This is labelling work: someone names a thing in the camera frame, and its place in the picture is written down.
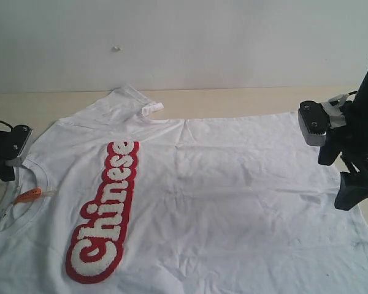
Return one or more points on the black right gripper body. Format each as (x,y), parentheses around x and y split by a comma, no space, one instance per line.
(355,143)

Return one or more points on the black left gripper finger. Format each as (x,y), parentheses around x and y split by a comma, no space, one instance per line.
(7,173)

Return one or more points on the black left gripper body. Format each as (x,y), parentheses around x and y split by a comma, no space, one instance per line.
(7,149)

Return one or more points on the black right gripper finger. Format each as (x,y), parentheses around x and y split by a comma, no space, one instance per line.
(331,150)
(352,191)

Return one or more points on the white t-shirt red lettering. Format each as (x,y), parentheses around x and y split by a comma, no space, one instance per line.
(222,205)

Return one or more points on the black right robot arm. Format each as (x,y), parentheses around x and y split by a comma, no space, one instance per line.
(361,104)

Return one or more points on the orange ribbon neck tag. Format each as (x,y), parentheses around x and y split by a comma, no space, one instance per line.
(28,196)

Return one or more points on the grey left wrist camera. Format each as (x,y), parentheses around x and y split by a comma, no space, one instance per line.
(17,145)

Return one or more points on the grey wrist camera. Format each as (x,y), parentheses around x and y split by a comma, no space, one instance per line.
(313,122)
(17,145)

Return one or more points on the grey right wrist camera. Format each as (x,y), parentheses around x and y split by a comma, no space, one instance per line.
(313,122)

